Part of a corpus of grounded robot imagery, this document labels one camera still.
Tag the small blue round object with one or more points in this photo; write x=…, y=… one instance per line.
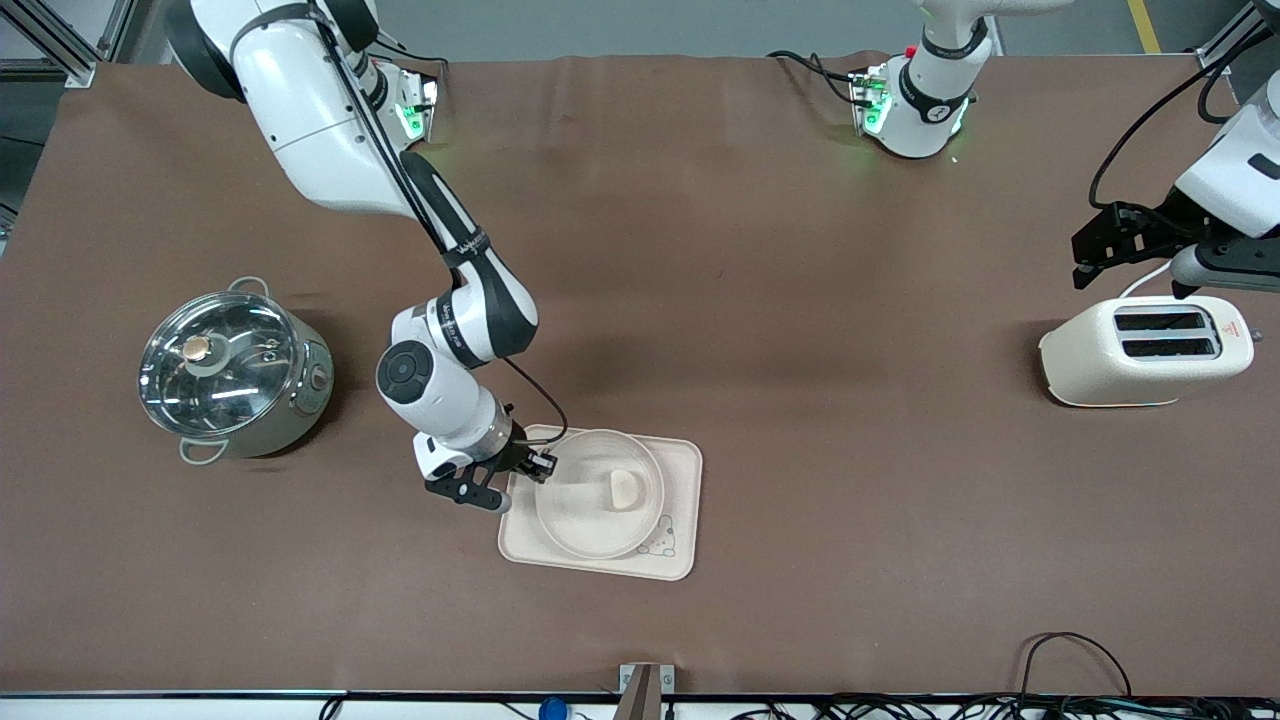
x=553, y=710

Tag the aluminium frame profile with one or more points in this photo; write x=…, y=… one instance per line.
x=1222, y=50
x=70, y=45

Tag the cream rabbit print tray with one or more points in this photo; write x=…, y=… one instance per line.
x=680, y=470

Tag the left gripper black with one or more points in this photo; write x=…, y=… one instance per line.
x=1163, y=224

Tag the glass pot lid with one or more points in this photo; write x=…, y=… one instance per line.
x=220, y=365

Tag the round cream plate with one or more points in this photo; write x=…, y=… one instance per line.
x=580, y=520

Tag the cream two-slot toaster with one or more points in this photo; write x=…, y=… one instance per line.
x=1100, y=360

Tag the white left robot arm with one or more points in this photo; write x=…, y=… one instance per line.
x=925, y=110

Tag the pale green electric pot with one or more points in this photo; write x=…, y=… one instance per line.
x=290, y=410

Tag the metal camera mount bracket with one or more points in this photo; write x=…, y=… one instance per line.
x=645, y=685

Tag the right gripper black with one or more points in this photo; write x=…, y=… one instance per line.
x=516, y=455

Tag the small white steamed bun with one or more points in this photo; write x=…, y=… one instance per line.
x=624, y=490

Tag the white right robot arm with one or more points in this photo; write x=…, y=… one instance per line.
x=320, y=120

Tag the brown table cloth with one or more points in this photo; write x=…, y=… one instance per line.
x=800, y=250

